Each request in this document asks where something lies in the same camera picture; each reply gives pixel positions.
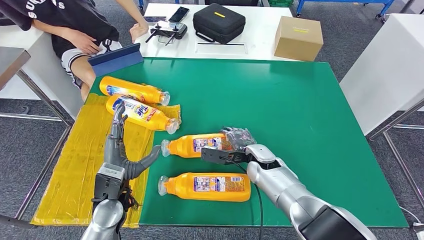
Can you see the person's left hand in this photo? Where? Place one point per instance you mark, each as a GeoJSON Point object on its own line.
{"type": "Point", "coordinates": [139, 30]}

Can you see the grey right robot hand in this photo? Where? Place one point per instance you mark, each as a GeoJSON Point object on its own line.
{"type": "Point", "coordinates": [240, 139]}

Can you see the person's right hand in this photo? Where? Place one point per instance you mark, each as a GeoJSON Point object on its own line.
{"type": "Point", "coordinates": [82, 41]}

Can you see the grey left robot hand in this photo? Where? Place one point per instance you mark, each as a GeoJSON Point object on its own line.
{"type": "Point", "coordinates": [116, 152]}

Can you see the orange detergent bottle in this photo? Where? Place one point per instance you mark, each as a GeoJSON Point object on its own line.
{"type": "Point", "coordinates": [185, 145]}
{"type": "Point", "coordinates": [149, 116]}
{"type": "Point", "coordinates": [132, 88]}
{"type": "Point", "coordinates": [182, 188]}

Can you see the person's left forearm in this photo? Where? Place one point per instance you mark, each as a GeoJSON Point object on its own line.
{"type": "Point", "coordinates": [132, 11]}

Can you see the person's right forearm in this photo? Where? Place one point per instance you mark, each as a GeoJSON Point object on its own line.
{"type": "Point", "coordinates": [49, 28]}

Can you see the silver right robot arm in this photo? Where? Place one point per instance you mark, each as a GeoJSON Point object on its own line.
{"type": "Point", "coordinates": [291, 192]}

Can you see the dark phone with blue screen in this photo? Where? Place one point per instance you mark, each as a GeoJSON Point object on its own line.
{"type": "Point", "coordinates": [155, 20]}

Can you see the person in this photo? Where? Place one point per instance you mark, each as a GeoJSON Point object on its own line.
{"type": "Point", "coordinates": [73, 20]}

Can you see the black drone remote controller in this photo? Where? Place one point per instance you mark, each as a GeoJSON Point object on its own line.
{"type": "Point", "coordinates": [170, 30]}

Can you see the yellow plastic sheet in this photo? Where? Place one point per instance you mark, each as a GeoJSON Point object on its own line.
{"type": "Point", "coordinates": [79, 149]}

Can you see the blue tablet case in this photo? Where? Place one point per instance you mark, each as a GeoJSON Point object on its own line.
{"type": "Point", "coordinates": [116, 61]}

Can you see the black smartphone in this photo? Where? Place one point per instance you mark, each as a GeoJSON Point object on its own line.
{"type": "Point", "coordinates": [179, 14]}

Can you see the white desk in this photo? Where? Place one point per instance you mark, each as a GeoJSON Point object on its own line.
{"type": "Point", "coordinates": [36, 74]}

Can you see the grey desk top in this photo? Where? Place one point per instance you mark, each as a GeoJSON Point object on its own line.
{"type": "Point", "coordinates": [11, 63]}

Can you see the black zip case yellow tag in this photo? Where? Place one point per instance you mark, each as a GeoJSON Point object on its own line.
{"type": "Point", "coordinates": [219, 24]}

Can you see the black bag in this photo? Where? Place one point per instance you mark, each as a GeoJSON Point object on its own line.
{"type": "Point", "coordinates": [232, 2]}

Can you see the long white table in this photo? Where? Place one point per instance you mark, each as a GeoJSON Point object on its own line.
{"type": "Point", "coordinates": [261, 30]}

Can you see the brown cardboard box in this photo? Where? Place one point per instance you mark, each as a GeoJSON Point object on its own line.
{"type": "Point", "coordinates": [298, 40]}

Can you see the dark grey bar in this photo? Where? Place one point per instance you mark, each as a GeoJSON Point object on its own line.
{"type": "Point", "coordinates": [16, 222]}

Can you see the green plastic crate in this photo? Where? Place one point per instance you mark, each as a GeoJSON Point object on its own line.
{"type": "Point", "coordinates": [281, 2]}

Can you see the white side table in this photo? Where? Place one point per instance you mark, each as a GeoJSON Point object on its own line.
{"type": "Point", "coordinates": [381, 66]}

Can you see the blue metal cart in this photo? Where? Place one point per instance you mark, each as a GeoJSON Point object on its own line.
{"type": "Point", "coordinates": [344, 1]}

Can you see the white power strip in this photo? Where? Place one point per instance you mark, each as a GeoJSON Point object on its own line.
{"type": "Point", "coordinates": [420, 232]}

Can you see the blue metal frame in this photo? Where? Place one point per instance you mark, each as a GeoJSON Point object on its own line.
{"type": "Point", "coordinates": [141, 3]}

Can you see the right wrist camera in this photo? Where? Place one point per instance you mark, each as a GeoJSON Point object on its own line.
{"type": "Point", "coordinates": [215, 155]}

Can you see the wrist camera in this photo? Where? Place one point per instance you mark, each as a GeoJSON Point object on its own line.
{"type": "Point", "coordinates": [107, 185]}
{"type": "Point", "coordinates": [215, 155]}

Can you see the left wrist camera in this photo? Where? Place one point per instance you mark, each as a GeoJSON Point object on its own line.
{"type": "Point", "coordinates": [107, 185]}

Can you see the grey metal table leg frame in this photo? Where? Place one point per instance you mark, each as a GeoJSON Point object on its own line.
{"type": "Point", "coordinates": [402, 165]}
{"type": "Point", "coordinates": [43, 97]}

